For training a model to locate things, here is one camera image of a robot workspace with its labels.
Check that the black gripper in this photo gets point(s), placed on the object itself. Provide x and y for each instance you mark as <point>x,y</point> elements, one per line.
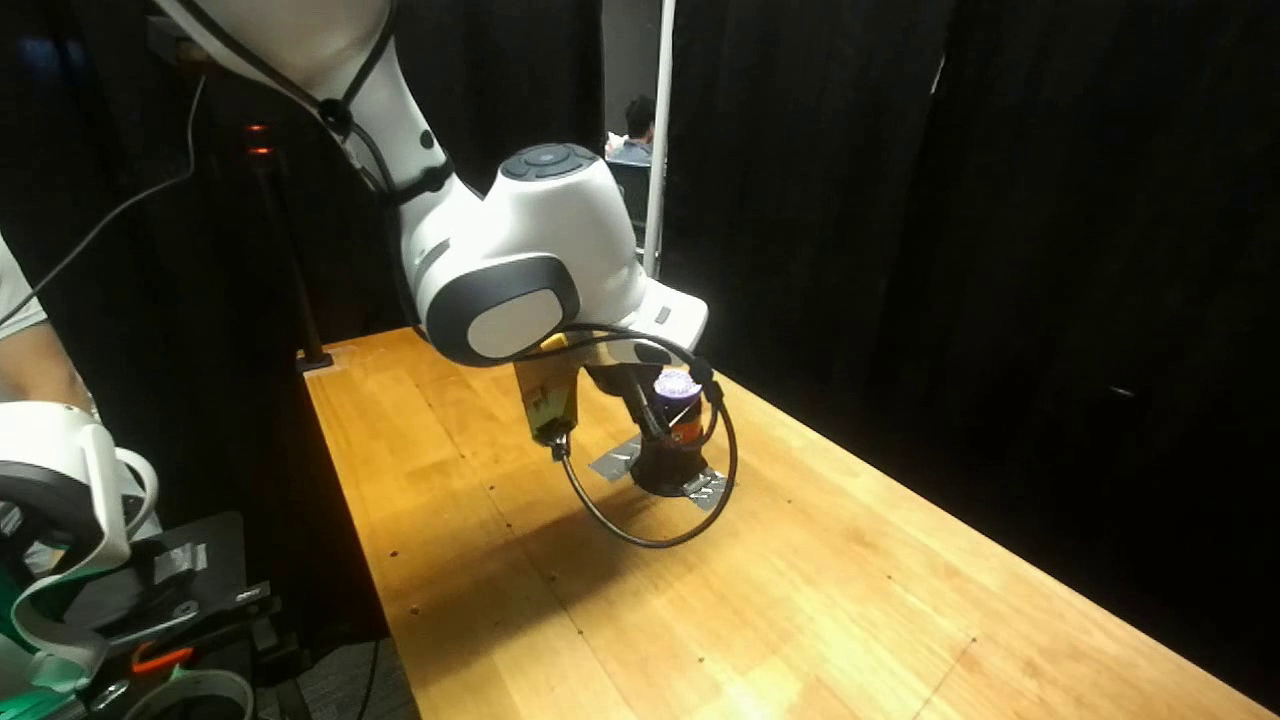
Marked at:
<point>624,372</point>

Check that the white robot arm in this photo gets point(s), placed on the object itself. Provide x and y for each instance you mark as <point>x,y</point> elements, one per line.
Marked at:
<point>533,220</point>

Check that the white vertical pole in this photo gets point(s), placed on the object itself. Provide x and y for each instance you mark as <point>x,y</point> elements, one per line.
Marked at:
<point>662,123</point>

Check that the black curtain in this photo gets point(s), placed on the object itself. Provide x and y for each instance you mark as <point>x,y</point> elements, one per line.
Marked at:
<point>1015,203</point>

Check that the black equipment box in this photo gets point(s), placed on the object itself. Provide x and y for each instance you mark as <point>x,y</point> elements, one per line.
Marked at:
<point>183,584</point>

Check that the white round headset device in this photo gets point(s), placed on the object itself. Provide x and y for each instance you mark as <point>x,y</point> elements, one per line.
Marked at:
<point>63,466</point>

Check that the gold wrist camera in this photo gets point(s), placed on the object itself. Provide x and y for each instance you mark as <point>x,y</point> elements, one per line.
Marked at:
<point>551,401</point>

